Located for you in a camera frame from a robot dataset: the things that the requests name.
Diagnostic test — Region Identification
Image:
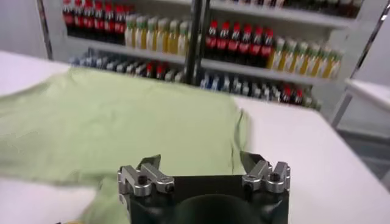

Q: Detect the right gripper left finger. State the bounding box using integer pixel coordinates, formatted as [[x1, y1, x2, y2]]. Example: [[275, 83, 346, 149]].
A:
[[117, 154, 176, 197]]

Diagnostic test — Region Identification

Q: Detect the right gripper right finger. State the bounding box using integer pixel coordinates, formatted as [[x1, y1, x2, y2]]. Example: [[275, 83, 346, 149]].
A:
[[239, 151, 291, 194]]

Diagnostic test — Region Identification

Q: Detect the light green shirt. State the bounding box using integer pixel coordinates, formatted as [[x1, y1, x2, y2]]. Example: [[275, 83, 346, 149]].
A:
[[0, 67, 254, 224]]

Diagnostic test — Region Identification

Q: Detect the yellow tea bottle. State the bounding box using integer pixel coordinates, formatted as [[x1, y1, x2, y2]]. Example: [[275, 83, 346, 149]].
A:
[[301, 43, 321, 75], [135, 15, 147, 49], [124, 13, 137, 48], [146, 16, 158, 51], [291, 41, 308, 74], [268, 36, 286, 70], [157, 17, 170, 52], [278, 38, 297, 72], [324, 50, 344, 79], [313, 46, 332, 77], [178, 20, 191, 56], [168, 18, 180, 54]]

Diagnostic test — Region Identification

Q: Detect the white side table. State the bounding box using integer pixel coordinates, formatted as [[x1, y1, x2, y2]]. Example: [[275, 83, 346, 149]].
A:
[[330, 77, 390, 128]]

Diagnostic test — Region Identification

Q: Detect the beverage display cooler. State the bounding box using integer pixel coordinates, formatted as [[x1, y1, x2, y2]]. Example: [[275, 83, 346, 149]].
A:
[[60, 0, 366, 112]]

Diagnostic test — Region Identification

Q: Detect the glass cooler door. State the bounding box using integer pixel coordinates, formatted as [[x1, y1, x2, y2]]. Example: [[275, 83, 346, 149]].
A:
[[36, 0, 53, 61], [350, 1, 390, 80]]

